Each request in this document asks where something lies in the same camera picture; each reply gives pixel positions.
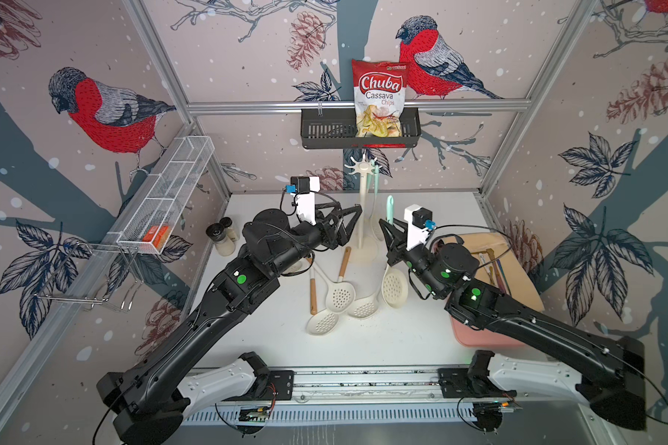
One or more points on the cream salt shaker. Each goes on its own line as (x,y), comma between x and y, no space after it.
(230,229)

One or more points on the purple cutlery piece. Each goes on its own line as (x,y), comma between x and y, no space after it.
(502,278)

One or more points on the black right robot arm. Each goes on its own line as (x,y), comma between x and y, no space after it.
(612,370)

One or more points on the black wall basket shelf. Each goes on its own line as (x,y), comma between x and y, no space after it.
(341,128)

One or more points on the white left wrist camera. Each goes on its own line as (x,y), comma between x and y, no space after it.
(303,190)

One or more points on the pink tray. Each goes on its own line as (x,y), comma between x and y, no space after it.
(485,339)

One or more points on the wire hook rack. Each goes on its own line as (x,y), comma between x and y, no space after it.
(93,275)

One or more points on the black lid pepper shaker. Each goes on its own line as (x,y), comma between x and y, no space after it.
(224,245)

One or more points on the cream skimmer round head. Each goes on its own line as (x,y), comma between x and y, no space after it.
(321,322)

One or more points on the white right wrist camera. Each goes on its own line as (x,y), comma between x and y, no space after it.
(419,225)

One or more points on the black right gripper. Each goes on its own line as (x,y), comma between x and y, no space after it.
(396,249)

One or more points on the red orange packet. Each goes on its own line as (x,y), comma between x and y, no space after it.
(157,236)

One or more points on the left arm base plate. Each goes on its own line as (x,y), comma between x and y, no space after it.
(276,385)

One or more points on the Chuba cassava chips bag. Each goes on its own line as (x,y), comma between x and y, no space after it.
(379,98)

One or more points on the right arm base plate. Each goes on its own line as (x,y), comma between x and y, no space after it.
(458,383)

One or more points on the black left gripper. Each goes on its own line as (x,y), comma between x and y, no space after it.
(338,235)

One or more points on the cream utensil rack stand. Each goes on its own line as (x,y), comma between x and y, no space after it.
(364,247)

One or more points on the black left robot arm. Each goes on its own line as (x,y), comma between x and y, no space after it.
(151,400)

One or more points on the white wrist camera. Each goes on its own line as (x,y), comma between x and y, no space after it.
(303,190)
(419,225)

